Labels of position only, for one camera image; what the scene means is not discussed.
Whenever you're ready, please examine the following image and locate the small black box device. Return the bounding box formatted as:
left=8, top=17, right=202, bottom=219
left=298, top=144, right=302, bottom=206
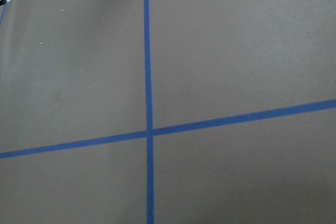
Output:
left=0, top=0, right=7, bottom=6

